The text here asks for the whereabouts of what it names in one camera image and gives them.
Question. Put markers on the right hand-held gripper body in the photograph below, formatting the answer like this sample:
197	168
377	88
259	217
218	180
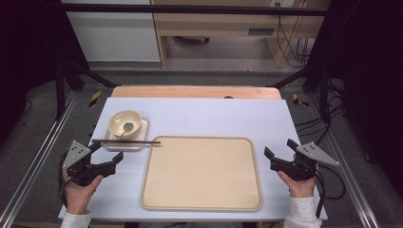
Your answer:
313	153

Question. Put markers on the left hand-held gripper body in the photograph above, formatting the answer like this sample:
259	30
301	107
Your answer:
76	155

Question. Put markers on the beige bowl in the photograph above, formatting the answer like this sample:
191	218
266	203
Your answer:
118	122

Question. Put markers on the metal spoon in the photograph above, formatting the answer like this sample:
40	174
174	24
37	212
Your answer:
128	126

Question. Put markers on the square beige plate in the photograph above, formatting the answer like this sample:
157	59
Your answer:
143	131

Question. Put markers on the large beige tray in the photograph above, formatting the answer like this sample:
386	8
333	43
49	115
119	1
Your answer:
202	177

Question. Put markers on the person's right hand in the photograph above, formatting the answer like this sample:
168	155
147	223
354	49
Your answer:
301	189

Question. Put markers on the person's left hand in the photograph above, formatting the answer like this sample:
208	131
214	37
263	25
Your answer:
77	198

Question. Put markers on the yellow black floor tape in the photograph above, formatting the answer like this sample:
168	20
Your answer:
95	98
297	100

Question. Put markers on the black metal stand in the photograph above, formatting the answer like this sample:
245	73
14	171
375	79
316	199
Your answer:
59	91
323	95

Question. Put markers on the wooden table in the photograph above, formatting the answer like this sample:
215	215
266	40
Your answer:
190	92

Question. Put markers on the black curtain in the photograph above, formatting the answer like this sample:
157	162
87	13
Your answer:
374	63
25	47

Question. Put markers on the white cabinet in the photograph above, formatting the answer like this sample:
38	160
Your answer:
114	38

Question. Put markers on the white power strip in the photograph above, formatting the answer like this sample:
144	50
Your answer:
282	3

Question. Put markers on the light wooden desk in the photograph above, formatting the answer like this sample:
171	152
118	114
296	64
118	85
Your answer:
215	23

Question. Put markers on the black horizontal bar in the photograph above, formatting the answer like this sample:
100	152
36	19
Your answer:
190	9

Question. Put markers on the aluminium rail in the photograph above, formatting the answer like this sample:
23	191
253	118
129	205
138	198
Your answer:
348	180
34	161

